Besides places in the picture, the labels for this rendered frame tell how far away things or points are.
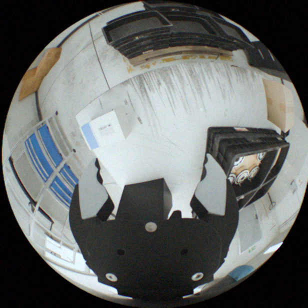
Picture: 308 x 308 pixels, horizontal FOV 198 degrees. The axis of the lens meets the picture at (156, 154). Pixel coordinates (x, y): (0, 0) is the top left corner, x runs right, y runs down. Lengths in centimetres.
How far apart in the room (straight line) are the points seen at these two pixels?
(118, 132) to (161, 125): 18
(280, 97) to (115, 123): 89
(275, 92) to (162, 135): 79
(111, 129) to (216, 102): 45
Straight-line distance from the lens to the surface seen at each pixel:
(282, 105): 75
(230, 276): 25
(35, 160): 172
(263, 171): 70
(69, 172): 187
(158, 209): 50
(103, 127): 41
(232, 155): 32
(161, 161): 53
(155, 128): 45
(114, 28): 98
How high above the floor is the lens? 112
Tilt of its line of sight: 55 degrees down
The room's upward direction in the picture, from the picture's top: 175 degrees counter-clockwise
